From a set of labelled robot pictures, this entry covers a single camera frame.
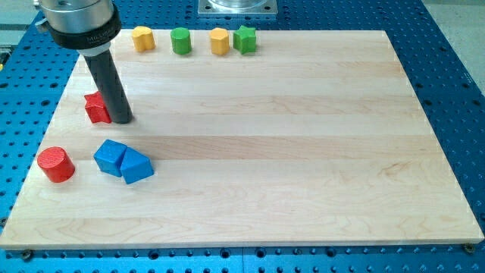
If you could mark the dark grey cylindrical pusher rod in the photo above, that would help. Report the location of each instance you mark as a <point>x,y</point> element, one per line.
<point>106,78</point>

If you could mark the red star block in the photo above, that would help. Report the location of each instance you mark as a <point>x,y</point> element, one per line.
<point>96,109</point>

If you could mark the yellow heart block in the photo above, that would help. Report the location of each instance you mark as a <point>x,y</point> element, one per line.
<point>143,39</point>

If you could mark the green cylinder block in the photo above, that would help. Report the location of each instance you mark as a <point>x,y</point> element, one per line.
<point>180,40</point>

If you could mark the blue cube block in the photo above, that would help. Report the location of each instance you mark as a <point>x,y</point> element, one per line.
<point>109,157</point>

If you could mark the blue triangular prism block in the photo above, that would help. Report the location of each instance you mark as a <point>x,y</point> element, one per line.
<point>135,166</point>

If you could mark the red cylinder block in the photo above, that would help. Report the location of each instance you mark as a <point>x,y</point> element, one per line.
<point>56,164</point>

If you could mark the yellow hexagon block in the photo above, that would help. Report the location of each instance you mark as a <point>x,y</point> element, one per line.
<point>219,39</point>

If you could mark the green star block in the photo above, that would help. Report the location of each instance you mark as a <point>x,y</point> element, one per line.
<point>244,40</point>

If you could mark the light wooden board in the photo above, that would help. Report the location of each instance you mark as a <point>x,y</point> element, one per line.
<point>316,139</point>

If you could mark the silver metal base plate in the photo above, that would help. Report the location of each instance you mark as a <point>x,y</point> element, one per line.
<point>216,7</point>

